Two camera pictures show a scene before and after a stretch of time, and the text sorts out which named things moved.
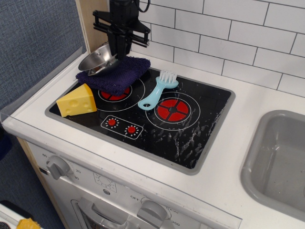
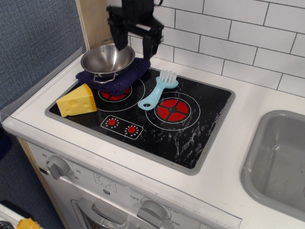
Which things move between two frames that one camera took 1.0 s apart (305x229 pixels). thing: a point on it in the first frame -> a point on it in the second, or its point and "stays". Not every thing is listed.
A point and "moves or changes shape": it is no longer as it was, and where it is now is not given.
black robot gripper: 122,26 -> 136,12
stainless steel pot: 98,59 moves or changes shape
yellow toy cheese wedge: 79,100 stays
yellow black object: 28,223 stays
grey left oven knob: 57,166 stays
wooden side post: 93,37 stays
